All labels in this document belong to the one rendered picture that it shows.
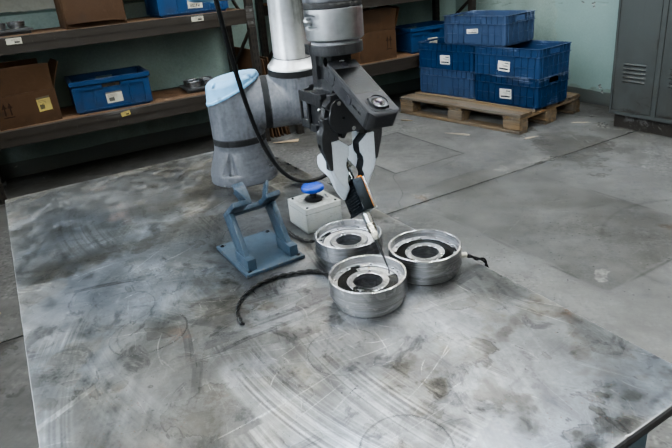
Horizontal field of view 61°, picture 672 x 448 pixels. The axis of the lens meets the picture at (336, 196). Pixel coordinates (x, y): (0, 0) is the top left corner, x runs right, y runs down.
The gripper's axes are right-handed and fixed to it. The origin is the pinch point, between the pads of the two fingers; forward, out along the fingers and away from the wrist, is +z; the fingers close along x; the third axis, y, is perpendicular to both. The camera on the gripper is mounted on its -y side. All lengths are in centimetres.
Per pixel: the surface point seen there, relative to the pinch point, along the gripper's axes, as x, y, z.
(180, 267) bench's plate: 21.1, 20.4, 13.3
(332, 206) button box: -5.8, 16.9, 9.6
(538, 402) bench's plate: 1.1, -33.2, 13.3
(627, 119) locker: -333, 164, 87
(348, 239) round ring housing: -2.6, 7.3, 11.4
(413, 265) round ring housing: -3.4, -8.1, 9.9
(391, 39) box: -264, 341, 33
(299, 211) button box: -0.6, 19.5, 9.8
